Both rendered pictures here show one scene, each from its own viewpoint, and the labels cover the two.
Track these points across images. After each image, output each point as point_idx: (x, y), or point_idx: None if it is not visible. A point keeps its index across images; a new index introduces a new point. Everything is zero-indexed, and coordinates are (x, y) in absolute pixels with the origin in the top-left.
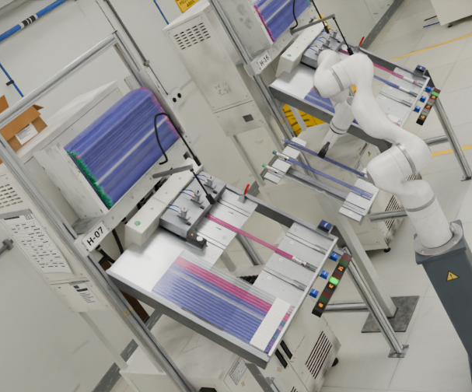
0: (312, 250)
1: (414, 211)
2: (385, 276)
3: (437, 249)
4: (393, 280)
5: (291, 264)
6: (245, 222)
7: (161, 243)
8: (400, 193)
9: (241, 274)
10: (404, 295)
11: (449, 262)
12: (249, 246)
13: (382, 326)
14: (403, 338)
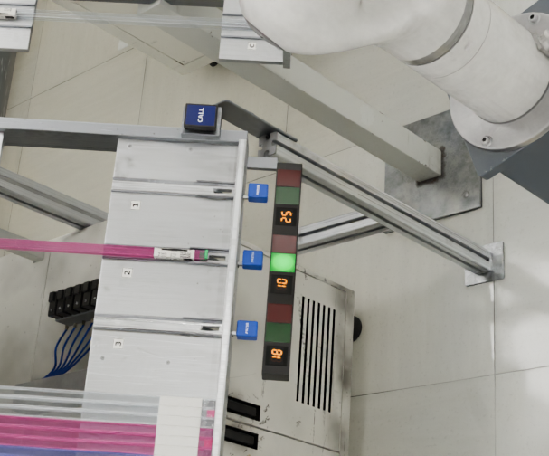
0: (194, 201)
1: (430, 61)
2: (385, 66)
3: (525, 122)
4: (406, 71)
5: (158, 274)
6: None
7: None
8: (372, 42)
9: (61, 262)
10: (446, 106)
11: None
12: (45, 202)
13: (432, 242)
14: (483, 226)
